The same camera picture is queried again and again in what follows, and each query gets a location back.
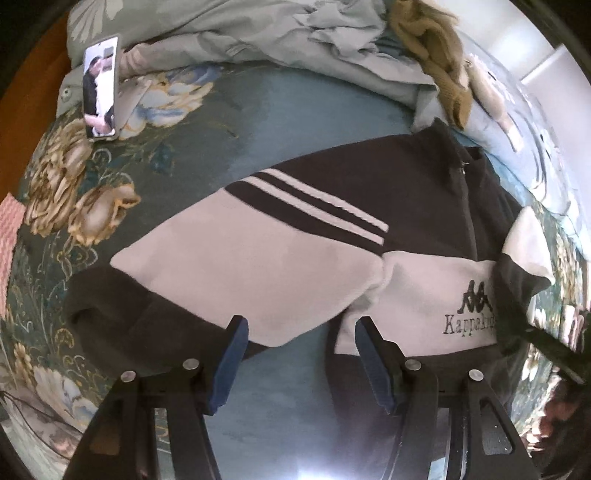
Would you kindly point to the crumpled grey-green floral quilt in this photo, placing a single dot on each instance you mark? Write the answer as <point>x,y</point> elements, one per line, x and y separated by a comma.
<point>258,32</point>

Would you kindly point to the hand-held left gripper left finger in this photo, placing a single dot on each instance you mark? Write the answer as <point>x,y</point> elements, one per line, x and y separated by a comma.
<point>229,364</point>

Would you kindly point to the smartphone with lit screen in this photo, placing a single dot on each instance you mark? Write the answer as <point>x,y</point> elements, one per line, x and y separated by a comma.
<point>99,87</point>

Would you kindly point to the white cabinet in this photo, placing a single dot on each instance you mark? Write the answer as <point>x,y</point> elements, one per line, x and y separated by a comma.
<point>551,74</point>

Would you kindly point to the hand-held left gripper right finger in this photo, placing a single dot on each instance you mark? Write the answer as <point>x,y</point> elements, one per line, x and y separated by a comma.
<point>375,364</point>

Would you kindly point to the olive knitted garment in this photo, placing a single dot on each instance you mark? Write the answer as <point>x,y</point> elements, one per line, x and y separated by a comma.
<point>436,57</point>

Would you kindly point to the floral teal bed sheet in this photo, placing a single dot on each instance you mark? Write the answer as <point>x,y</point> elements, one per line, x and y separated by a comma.
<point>194,152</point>

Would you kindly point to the black and white zip jacket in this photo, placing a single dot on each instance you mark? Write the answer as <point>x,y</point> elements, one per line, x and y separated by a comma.
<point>323,258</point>

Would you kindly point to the pink knitted cloth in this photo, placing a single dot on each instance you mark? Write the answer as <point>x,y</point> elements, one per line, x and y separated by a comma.
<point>10,230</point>

